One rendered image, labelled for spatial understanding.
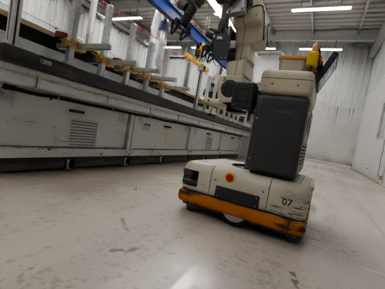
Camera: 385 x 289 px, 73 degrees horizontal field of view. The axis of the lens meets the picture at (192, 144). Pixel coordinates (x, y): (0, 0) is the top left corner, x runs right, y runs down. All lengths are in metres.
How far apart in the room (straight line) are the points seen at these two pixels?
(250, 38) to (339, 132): 10.71
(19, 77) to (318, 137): 11.44
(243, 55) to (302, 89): 0.48
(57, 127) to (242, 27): 1.39
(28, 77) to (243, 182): 1.24
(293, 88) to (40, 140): 1.58
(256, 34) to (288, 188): 0.90
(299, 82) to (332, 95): 11.08
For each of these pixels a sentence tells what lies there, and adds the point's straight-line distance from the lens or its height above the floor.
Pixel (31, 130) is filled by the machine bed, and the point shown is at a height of 0.27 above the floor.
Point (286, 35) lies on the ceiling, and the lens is 11.95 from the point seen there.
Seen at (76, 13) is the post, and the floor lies 1.00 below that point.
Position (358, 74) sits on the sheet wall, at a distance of 12.67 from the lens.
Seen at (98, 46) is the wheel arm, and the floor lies 0.82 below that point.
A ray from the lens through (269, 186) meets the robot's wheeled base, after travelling 1.30.
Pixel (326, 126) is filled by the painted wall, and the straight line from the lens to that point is 12.21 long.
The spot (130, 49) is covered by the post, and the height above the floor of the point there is 0.97.
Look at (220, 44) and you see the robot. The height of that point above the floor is 0.98.
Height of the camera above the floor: 0.44
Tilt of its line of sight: 3 degrees down
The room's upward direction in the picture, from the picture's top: 10 degrees clockwise
